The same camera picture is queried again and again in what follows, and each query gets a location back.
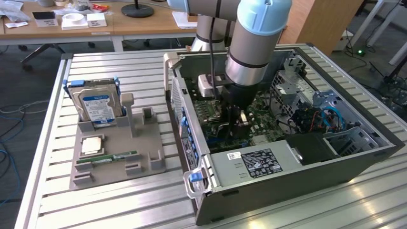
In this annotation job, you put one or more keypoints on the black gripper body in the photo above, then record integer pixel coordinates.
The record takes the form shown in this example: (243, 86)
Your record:
(239, 95)

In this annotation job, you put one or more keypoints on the black graphics card silver bracket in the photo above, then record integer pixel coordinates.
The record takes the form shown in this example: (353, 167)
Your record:
(221, 131)

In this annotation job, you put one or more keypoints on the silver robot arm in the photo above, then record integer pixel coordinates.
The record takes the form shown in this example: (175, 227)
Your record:
(251, 47)

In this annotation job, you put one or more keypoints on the CPU socket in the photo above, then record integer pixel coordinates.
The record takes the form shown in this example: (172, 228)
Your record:
(219, 109)

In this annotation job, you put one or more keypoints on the green motherboard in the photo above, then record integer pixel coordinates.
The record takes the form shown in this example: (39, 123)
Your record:
(263, 124)

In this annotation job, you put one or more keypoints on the silver chipset heatsink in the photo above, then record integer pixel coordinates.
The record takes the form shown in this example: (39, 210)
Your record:
(260, 140)

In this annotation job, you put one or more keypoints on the metal disk bay cage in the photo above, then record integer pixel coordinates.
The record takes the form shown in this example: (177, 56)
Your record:
(285, 95)

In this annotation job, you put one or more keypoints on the blue card retention latch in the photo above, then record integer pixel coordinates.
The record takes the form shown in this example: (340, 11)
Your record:
(183, 121)

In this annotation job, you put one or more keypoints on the grey power supply unit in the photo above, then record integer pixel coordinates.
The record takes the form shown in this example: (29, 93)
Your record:
(228, 171)

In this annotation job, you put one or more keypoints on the open black PC case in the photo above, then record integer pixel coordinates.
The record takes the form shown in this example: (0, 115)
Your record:
(285, 190)

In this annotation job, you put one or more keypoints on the white paper stack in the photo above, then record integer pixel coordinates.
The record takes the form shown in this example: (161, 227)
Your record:
(183, 22)

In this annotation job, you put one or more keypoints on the grey parts rack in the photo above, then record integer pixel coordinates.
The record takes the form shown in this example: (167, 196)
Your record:
(127, 148)

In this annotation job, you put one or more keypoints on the white box red button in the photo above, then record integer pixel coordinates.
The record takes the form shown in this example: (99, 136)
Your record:
(344, 43)

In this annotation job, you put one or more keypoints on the wooden cabinet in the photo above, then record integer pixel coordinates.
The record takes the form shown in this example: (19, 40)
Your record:
(327, 23)

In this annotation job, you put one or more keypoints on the wooden desk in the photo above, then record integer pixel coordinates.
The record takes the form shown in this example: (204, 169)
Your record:
(37, 32)
(143, 26)

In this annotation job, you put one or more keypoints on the green RAM stick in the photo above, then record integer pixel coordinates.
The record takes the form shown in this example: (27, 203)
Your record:
(108, 157)

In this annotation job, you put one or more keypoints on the hard disk in blue caddy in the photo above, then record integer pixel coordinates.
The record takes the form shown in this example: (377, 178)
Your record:
(96, 107)

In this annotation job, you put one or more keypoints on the silver CPU chip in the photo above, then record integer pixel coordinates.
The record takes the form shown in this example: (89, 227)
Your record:
(92, 145)

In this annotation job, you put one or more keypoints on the black lamp base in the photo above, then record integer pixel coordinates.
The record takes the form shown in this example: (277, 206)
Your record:
(137, 11)

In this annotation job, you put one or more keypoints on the black equipment stand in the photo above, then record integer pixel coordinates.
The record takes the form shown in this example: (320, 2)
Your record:
(393, 78)

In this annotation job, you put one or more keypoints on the small white box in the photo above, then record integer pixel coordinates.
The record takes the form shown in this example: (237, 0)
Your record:
(96, 20)

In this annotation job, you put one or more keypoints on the red small item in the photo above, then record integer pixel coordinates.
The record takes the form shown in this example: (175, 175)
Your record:
(99, 7)

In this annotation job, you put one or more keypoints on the flat white box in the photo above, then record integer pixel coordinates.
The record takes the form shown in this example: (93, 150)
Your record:
(75, 26)

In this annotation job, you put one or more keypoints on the white tape roll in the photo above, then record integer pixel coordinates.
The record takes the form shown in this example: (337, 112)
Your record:
(72, 17)

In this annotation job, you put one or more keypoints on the grey crumpled bag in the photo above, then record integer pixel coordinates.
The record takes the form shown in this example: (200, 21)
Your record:
(80, 6)

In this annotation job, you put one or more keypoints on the black chair base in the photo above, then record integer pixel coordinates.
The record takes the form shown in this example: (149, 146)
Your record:
(41, 51)

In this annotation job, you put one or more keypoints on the beige tape roll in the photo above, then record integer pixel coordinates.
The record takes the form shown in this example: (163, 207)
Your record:
(60, 2)

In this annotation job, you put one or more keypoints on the white box black top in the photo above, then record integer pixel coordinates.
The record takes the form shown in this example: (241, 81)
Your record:
(44, 19)

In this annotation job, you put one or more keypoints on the grey cup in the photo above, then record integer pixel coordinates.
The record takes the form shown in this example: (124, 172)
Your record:
(45, 3)

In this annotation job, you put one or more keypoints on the white red label card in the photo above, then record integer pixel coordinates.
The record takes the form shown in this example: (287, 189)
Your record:
(16, 24)

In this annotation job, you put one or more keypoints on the clear plastic bag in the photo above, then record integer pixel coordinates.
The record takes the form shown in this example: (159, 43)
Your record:
(12, 12)

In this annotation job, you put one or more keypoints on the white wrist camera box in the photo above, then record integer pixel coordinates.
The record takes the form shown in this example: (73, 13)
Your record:
(207, 87)

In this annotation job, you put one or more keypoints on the metal drive bracket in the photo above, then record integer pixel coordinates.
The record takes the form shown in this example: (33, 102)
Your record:
(359, 138)

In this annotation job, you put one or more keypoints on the white table frame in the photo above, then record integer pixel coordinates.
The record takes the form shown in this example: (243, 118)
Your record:
(383, 25)

